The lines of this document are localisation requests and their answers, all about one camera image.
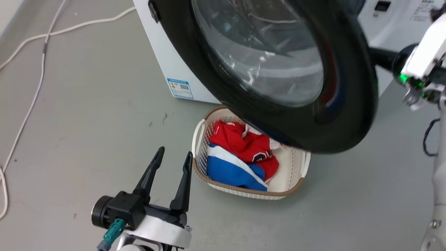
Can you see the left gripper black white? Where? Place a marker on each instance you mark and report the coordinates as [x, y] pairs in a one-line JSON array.
[[129, 209]]

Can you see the right gripper white green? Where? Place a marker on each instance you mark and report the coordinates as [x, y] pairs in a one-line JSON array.
[[427, 48]]

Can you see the black round washing machine door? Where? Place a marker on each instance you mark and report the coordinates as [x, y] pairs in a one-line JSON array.
[[348, 87]]

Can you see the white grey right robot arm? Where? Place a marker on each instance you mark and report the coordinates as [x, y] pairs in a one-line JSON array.
[[437, 181]]

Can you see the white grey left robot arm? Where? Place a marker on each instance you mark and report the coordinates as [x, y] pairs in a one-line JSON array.
[[139, 246]]

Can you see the white washing machine body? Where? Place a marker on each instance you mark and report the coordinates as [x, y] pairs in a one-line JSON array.
[[167, 52]]

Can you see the blue and white garment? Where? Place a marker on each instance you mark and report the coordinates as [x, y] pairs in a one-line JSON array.
[[226, 169]]

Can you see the red garment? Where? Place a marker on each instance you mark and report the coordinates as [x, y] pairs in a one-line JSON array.
[[244, 143]]

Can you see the blue energy label sticker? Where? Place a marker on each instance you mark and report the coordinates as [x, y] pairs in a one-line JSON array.
[[180, 88]]

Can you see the white plastic laundry basket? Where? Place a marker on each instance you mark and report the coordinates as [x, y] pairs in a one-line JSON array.
[[289, 167]]

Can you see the black door hinge bracket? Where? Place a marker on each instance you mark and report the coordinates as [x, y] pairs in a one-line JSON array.
[[154, 10]]

